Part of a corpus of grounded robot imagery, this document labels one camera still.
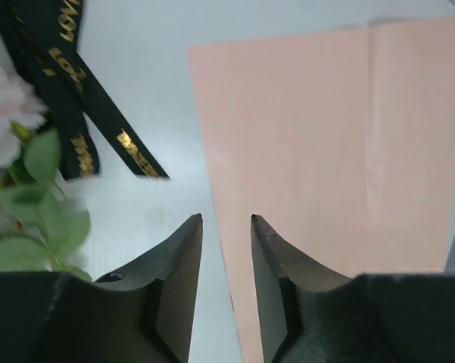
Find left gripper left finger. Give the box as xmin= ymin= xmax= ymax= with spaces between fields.
xmin=0 ymin=214 xmax=203 ymax=363

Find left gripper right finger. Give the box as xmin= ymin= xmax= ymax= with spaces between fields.
xmin=251 ymin=215 xmax=455 ymax=362

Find pale pink fake flower stem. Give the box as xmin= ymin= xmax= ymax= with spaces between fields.
xmin=0 ymin=67 xmax=91 ymax=281

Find pink wrapping paper sheet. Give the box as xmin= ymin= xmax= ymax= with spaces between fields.
xmin=189 ymin=16 xmax=455 ymax=362

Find black ribbon gold lettering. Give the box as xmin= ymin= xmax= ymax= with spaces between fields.
xmin=0 ymin=0 xmax=169 ymax=180

